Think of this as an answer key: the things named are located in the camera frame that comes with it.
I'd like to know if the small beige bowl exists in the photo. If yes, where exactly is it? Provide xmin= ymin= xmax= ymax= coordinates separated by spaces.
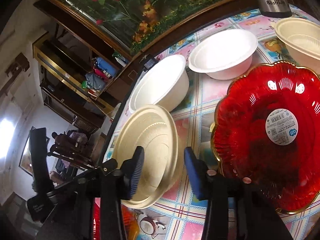
xmin=274 ymin=17 xmax=319 ymax=74

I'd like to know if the small black device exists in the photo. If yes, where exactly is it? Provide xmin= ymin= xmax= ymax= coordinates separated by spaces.
xmin=142 ymin=55 xmax=158 ymax=72

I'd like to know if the large white bowl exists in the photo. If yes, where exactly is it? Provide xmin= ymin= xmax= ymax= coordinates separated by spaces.
xmin=129 ymin=55 xmax=189 ymax=113

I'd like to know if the red plate with sticker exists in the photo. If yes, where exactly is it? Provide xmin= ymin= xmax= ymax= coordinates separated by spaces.
xmin=211 ymin=61 xmax=319 ymax=213

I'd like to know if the large beige bowl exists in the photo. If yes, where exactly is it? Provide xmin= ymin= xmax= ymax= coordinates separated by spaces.
xmin=112 ymin=105 xmax=183 ymax=209

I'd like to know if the floral wall mural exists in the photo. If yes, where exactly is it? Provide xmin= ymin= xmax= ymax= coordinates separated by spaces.
xmin=58 ymin=0 xmax=222 ymax=55

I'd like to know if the seated person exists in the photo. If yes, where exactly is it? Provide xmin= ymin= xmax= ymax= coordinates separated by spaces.
xmin=48 ymin=131 xmax=93 ymax=170

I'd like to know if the grey jug on counter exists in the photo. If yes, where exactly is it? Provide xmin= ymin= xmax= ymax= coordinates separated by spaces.
xmin=85 ymin=73 xmax=106 ymax=90

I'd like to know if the blue bottle on counter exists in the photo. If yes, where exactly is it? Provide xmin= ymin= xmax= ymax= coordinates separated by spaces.
xmin=96 ymin=57 xmax=118 ymax=77

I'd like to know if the red plate without sticker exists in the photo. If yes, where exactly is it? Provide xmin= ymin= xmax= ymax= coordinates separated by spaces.
xmin=92 ymin=198 xmax=100 ymax=240

